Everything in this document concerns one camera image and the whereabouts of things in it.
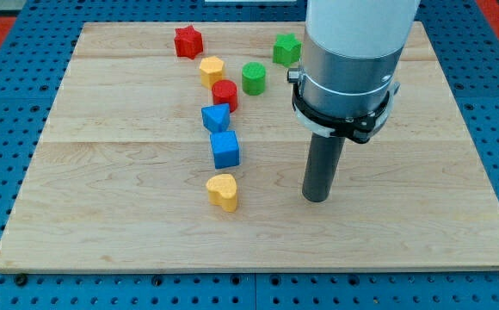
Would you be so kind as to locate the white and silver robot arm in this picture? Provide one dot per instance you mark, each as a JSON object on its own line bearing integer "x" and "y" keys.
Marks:
{"x": 343, "y": 85}

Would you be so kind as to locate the blue cube block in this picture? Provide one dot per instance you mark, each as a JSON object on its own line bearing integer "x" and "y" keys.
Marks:
{"x": 225, "y": 148}

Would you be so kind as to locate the yellow heart block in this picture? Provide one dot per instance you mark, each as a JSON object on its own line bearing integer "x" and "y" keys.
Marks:
{"x": 222, "y": 191}

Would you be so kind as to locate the blue triangle block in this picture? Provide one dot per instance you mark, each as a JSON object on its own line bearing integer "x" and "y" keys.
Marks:
{"x": 216, "y": 118}

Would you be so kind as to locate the red cylinder block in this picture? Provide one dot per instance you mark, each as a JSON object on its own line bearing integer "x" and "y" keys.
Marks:
{"x": 225, "y": 91}

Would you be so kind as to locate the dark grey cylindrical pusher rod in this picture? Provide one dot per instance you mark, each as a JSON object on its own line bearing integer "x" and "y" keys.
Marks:
{"x": 321, "y": 166}

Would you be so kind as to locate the light wooden board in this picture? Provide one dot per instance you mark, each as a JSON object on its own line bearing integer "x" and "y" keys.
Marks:
{"x": 117, "y": 183}

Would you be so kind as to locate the green cylinder block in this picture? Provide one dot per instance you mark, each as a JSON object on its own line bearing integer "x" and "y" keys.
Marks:
{"x": 254, "y": 78}

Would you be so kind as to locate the yellow hexagon block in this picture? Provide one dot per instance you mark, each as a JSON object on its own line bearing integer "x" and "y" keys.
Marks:
{"x": 212, "y": 70}

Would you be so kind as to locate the green star block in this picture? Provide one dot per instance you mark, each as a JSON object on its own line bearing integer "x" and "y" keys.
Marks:
{"x": 286, "y": 49}

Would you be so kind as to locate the red star block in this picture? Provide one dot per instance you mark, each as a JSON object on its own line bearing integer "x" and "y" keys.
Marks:
{"x": 188, "y": 42}

